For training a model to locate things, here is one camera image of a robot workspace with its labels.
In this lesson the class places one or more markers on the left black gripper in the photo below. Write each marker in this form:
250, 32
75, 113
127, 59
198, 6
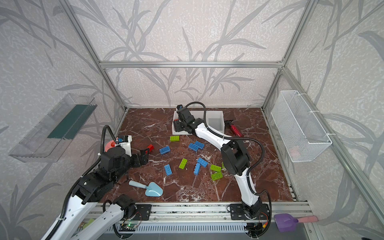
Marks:
142, 156

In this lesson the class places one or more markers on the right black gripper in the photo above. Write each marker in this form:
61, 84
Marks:
180, 122

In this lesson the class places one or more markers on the red lego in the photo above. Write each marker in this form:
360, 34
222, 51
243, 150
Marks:
150, 148

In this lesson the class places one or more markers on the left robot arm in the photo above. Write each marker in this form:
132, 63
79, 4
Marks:
90, 189

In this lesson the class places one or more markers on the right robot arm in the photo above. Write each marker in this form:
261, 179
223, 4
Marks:
235, 155

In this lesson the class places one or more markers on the white middle bin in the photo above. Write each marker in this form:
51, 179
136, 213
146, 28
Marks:
199, 115

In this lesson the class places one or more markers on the pink watering can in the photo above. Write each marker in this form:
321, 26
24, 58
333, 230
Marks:
109, 145

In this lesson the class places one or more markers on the green lego top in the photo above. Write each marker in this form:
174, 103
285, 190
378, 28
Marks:
174, 138

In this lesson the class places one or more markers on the white right bin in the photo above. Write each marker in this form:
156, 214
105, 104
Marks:
215, 119

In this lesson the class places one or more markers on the green lego centre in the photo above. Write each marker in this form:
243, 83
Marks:
183, 163

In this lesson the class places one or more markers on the light blue toy shovel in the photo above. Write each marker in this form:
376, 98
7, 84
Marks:
152, 189

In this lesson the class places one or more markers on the blue lego upright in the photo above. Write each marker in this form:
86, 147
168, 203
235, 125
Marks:
197, 169

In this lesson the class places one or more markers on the green lego lower middle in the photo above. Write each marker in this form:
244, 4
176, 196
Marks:
215, 168

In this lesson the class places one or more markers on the green lego bottom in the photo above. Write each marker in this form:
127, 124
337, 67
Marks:
217, 176

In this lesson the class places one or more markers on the electronics board left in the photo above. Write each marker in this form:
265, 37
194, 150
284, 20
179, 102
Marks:
129, 227

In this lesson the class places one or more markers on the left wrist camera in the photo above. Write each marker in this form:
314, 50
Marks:
125, 142

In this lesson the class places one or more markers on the green spatula wooden handle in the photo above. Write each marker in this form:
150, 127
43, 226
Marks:
84, 225

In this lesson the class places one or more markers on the clear plastic wall tray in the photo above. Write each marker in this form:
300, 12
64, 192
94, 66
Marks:
50, 138

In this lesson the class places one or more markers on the white wire basket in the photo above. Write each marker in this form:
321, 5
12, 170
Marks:
301, 132

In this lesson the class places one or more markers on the purple scoop pink handle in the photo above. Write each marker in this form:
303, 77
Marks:
287, 223

